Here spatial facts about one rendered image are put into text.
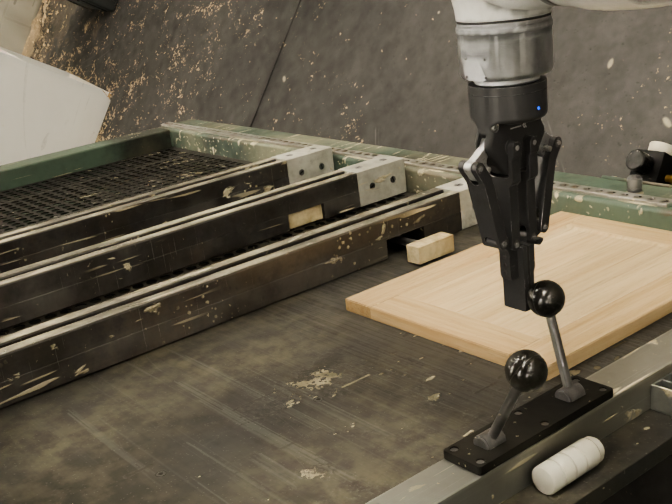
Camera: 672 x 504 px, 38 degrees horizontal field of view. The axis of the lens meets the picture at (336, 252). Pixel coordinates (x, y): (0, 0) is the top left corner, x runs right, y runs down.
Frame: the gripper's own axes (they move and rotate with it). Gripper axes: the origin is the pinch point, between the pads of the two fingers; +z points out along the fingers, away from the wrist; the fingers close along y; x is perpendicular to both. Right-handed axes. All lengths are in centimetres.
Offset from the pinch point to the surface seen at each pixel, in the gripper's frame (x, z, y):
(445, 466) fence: 4.6, 13.0, 16.5
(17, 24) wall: -548, -1, -158
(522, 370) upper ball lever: 11.9, 2.1, 13.2
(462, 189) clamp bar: -53, 10, -45
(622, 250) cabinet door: -21, 15, -47
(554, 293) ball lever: 4.9, 0.8, 0.3
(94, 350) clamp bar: -53, 14, 26
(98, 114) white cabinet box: -413, 43, -140
